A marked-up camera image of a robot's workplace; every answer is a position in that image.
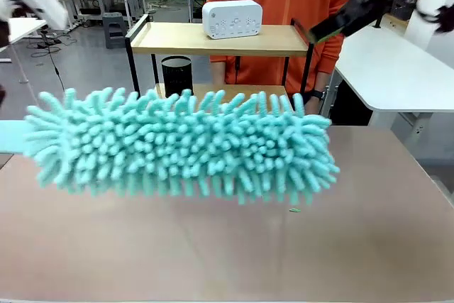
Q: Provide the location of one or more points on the black mesh pen cup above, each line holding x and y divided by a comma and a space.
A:
177, 76

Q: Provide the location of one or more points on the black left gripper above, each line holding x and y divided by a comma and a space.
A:
4, 33

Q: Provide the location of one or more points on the person's right forearm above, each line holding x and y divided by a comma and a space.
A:
220, 73

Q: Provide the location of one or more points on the small white side table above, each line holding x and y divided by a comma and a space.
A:
19, 30

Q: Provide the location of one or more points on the person's left forearm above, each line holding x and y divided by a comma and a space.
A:
319, 81

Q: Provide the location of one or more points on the white speaker box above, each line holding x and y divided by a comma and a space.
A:
232, 19

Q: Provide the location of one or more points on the black wristwatch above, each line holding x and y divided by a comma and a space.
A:
318, 95

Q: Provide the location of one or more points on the grey step stool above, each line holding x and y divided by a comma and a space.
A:
114, 30

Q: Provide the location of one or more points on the person's left hand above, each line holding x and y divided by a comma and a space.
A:
313, 107

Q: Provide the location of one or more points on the teal chenille duster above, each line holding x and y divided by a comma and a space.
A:
184, 143

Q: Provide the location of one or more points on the two-tier wood metal shelf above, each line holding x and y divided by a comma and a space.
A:
198, 42

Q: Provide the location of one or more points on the large white side table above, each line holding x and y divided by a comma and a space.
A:
393, 69

